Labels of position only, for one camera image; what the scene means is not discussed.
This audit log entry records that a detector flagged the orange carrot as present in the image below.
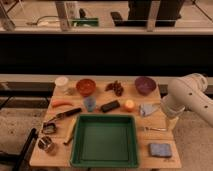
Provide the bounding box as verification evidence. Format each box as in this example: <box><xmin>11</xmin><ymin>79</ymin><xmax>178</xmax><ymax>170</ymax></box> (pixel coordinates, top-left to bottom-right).
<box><xmin>51</xmin><ymin>100</ymin><xmax>73</xmax><ymax>108</ymax></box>

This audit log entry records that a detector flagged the orange red bowl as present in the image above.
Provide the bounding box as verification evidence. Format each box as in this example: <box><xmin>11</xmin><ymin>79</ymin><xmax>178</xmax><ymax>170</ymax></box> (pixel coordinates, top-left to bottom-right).
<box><xmin>76</xmin><ymin>79</ymin><xmax>96</xmax><ymax>97</ymax></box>

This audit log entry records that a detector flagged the yellow red apple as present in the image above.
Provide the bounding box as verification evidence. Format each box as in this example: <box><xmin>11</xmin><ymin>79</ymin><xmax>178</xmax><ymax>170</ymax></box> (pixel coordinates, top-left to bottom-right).
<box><xmin>124</xmin><ymin>100</ymin><xmax>135</xmax><ymax>112</ymax></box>

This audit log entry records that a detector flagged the green plastic tray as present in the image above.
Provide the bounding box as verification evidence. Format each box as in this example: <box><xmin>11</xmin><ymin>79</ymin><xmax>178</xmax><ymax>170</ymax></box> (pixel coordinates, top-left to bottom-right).
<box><xmin>70</xmin><ymin>114</ymin><xmax>139</xmax><ymax>168</ymax></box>

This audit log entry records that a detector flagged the white plastic cup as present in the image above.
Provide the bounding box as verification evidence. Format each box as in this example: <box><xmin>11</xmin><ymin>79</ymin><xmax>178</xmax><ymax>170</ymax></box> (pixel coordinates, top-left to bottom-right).
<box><xmin>55</xmin><ymin>76</ymin><xmax>69</xmax><ymax>92</ymax></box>

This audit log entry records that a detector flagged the black rectangular block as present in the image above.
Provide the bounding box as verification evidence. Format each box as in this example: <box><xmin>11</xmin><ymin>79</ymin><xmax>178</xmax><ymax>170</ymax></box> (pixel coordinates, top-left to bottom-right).
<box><xmin>100</xmin><ymin>100</ymin><xmax>120</xmax><ymax>113</ymax></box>

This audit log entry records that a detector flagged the wooden spatula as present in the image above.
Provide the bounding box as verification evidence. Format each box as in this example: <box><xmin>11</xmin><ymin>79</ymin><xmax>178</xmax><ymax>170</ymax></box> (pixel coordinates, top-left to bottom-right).
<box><xmin>63</xmin><ymin>117</ymin><xmax>77</xmax><ymax>145</ymax></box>

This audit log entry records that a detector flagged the purple bowl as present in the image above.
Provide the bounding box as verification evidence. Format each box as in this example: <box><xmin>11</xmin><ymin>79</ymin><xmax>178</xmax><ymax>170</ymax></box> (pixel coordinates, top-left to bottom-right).
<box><xmin>135</xmin><ymin>76</ymin><xmax>157</xmax><ymax>96</ymax></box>

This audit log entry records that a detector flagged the blue sponge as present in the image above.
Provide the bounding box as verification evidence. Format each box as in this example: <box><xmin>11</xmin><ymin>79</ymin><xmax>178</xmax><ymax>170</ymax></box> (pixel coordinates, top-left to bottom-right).
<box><xmin>149</xmin><ymin>143</ymin><xmax>172</xmax><ymax>158</ymax></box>

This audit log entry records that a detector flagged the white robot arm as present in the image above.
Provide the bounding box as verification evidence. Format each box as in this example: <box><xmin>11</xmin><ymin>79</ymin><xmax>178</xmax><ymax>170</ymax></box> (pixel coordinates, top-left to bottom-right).
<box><xmin>161</xmin><ymin>73</ymin><xmax>213</xmax><ymax>127</ymax></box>

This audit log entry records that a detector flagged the bunch of dark grapes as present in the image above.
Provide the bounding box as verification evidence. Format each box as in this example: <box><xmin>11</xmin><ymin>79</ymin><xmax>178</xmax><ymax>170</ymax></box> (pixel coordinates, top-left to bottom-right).
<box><xmin>105</xmin><ymin>81</ymin><xmax>124</xmax><ymax>97</ymax></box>

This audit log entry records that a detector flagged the grey blue crumpled cloth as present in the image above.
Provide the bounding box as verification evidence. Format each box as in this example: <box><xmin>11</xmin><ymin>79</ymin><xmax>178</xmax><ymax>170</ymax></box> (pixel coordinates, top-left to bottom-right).
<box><xmin>139</xmin><ymin>103</ymin><xmax>159</xmax><ymax>117</ymax></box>

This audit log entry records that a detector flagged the small metal cookie cutter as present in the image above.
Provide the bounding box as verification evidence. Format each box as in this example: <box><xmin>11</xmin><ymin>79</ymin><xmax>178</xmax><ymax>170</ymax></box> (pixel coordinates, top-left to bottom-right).
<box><xmin>42</xmin><ymin>123</ymin><xmax>57</xmax><ymax>134</ymax></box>

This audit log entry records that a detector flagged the black handled knife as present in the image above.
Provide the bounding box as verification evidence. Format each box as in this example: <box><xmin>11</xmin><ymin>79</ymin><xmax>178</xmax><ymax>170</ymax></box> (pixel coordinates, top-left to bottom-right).
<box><xmin>47</xmin><ymin>108</ymin><xmax>82</xmax><ymax>122</ymax></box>

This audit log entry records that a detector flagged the blue plastic cup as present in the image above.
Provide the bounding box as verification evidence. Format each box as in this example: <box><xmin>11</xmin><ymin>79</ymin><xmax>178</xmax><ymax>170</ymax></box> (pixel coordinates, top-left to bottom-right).
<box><xmin>83</xmin><ymin>96</ymin><xmax>96</xmax><ymax>112</ymax></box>

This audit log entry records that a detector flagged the silver fork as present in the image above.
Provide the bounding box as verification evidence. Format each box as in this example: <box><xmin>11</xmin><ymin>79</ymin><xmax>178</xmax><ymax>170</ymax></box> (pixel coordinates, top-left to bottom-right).
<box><xmin>138</xmin><ymin>126</ymin><xmax>167</xmax><ymax>132</ymax></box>

